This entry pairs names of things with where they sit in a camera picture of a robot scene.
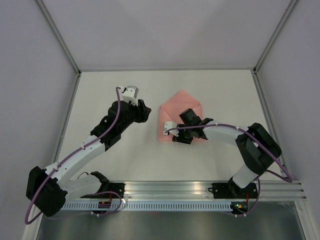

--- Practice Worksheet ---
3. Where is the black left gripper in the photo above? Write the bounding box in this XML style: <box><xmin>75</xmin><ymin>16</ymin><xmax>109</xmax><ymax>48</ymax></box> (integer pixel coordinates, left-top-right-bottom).
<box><xmin>118</xmin><ymin>99</ymin><xmax>152</xmax><ymax>133</ymax></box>

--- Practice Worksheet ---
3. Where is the pink cloth napkin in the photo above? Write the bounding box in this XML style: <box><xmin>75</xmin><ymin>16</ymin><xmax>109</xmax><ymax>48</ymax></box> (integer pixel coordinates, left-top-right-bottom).
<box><xmin>157</xmin><ymin>90</ymin><xmax>203</xmax><ymax>142</ymax></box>

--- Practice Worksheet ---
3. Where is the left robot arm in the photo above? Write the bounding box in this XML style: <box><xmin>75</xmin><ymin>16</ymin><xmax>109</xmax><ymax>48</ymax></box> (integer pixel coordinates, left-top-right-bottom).
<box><xmin>26</xmin><ymin>99</ymin><xmax>152</xmax><ymax>217</ymax></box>

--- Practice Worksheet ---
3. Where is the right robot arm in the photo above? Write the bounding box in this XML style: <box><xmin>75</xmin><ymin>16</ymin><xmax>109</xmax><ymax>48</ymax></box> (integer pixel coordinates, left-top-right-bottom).
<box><xmin>163</xmin><ymin>108</ymin><xmax>282</xmax><ymax>198</ymax></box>

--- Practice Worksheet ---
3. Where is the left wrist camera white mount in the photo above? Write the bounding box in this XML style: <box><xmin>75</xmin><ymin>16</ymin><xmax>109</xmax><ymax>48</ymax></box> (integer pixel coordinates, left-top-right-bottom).
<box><xmin>121</xmin><ymin>85</ymin><xmax>139</xmax><ymax>106</ymax></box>

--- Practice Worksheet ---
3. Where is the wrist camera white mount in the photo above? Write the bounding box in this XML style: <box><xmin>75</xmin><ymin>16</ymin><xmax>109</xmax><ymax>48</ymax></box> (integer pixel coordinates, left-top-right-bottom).
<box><xmin>121</xmin><ymin>85</ymin><xmax>139</xmax><ymax>106</ymax></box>
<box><xmin>163</xmin><ymin>121</ymin><xmax>179</xmax><ymax>137</ymax></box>

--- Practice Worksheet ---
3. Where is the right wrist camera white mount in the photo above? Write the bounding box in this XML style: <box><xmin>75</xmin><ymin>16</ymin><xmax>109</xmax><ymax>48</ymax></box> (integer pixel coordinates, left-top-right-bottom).
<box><xmin>163</xmin><ymin>121</ymin><xmax>179</xmax><ymax>137</ymax></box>

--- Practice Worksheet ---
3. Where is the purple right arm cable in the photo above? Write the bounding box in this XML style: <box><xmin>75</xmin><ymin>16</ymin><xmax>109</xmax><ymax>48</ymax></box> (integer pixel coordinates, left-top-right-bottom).
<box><xmin>164</xmin><ymin>123</ymin><xmax>294</xmax><ymax>218</ymax></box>

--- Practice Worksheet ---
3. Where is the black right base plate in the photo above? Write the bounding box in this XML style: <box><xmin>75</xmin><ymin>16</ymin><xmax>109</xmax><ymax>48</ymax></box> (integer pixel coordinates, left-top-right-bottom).
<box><xmin>210</xmin><ymin>182</ymin><xmax>258</xmax><ymax>200</ymax></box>

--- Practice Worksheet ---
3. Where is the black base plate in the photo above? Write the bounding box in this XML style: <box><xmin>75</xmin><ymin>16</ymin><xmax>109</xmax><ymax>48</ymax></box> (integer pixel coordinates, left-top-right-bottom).
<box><xmin>104</xmin><ymin>182</ymin><xmax>125</xmax><ymax>199</ymax></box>
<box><xmin>210</xmin><ymin>182</ymin><xmax>258</xmax><ymax>200</ymax></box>

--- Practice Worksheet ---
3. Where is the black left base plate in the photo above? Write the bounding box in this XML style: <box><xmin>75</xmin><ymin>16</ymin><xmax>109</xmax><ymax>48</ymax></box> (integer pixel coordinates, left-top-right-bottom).
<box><xmin>104</xmin><ymin>182</ymin><xmax>125</xmax><ymax>199</ymax></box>

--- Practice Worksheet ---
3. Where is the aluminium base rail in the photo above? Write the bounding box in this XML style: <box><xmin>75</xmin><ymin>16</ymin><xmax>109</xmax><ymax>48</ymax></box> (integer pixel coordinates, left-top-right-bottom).
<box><xmin>59</xmin><ymin>180</ymin><xmax>307</xmax><ymax>201</ymax></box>

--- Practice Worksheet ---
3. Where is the right aluminium frame post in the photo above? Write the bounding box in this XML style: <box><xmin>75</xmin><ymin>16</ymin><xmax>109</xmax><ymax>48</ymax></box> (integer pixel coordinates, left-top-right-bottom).
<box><xmin>251</xmin><ymin>0</ymin><xmax>300</xmax><ymax>75</ymax></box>

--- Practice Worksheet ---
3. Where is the aluminium frame post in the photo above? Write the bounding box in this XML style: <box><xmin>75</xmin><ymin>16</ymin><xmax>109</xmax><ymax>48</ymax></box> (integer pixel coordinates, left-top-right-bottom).
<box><xmin>34</xmin><ymin>0</ymin><xmax>81</xmax><ymax>76</ymax></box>
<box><xmin>251</xmin><ymin>0</ymin><xmax>300</xmax><ymax>75</ymax></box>

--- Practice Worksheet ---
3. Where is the left aluminium frame post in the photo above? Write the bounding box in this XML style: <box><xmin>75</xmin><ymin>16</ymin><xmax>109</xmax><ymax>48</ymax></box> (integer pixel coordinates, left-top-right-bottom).
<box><xmin>34</xmin><ymin>0</ymin><xmax>81</xmax><ymax>76</ymax></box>

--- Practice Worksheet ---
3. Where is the white slotted cable duct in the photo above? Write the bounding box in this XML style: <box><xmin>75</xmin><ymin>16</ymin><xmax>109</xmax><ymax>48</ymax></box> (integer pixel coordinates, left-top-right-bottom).
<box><xmin>62</xmin><ymin>200</ymin><xmax>232</xmax><ymax>212</ymax></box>

